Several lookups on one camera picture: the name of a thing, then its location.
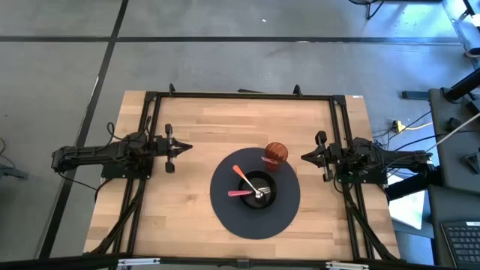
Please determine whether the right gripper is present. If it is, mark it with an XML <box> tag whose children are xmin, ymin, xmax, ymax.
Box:
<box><xmin>301</xmin><ymin>130</ymin><xmax>347</xmax><ymax>184</ymax></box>

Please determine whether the spoon with orange handle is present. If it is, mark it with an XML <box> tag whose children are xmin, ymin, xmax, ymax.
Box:
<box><xmin>232</xmin><ymin>164</ymin><xmax>264</xmax><ymax>200</ymax></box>

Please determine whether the black aluminium table frame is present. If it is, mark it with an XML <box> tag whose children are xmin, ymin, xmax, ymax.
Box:
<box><xmin>84</xmin><ymin>82</ymin><xmax>404</xmax><ymax>270</ymax></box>

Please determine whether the black bowl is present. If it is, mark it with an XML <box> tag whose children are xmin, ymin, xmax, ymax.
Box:
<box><xmin>238</xmin><ymin>170</ymin><xmax>278</xmax><ymax>210</ymax></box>

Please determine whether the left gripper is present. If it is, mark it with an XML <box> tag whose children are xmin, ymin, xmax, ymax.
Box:
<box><xmin>148</xmin><ymin>124</ymin><xmax>194</xmax><ymax>174</ymax></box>

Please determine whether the white cable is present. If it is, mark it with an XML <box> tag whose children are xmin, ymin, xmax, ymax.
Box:
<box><xmin>425</xmin><ymin>112</ymin><xmax>480</xmax><ymax>153</ymax></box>

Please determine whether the silver aluminium bracket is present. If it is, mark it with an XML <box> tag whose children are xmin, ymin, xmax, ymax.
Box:
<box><xmin>117</xmin><ymin>257</ymin><xmax>161</xmax><ymax>269</ymax></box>
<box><xmin>325</xmin><ymin>261</ymin><xmax>371</xmax><ymax>270</ymax></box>

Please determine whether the round dark woven placemat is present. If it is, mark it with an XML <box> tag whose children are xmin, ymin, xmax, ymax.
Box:
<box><xmin>209</xmin><ymin>147</ymin><xmax>301</xmax><ymax>240</ymax></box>

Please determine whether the grey desk with keyboard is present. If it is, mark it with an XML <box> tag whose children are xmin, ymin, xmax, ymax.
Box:
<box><xmin>427</xmin><ymin>184</ymin><xmax>480</xmax><ymax>270</ymax></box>

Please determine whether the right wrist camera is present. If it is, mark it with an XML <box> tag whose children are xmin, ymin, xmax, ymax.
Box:
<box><xmin>331</xmin><ymin>145</ymin><xmax>348</xmax><ymax>166</ymax></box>

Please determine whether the black floor fan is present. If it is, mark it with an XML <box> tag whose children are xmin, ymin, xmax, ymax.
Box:
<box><xmin>347</xmin><ymin>0</ymin><xmax>387</xmax><ymax>20</ymax></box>

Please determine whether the fork with pink handle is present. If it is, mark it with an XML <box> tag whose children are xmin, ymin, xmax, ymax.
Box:
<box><xmin>227</xmin><ymin>186</ymin><xmax>272</xmax><ymax>199</ymax></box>

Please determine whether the orange faceted plastic tumbler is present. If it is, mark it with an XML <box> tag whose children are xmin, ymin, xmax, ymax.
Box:
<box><xmin>264</xmin><ymin>142</ymin><xmax>289</xmax><ymax>173</ymax></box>

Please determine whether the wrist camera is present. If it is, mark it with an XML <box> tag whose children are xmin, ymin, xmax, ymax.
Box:
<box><xmin>149</xmin><ymin>136</ymin><xmax>166</xmax><ymax>155</ymax></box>
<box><xmin>331</xmin><ymin>145</ymin><xmax>348</xmax><ymax>166</ymax></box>

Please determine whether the black computer keyboard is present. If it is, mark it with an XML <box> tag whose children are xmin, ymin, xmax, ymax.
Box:
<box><xmin>440</xmin><ymin>220</ymin><xmax>480</xmax><ymax>269</ymax></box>

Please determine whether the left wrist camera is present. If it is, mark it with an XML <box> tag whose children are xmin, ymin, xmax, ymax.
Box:
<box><xmin>149</xmin><ymin>136</ymin><xmax>166</xmax><ymax>155</ymax></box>

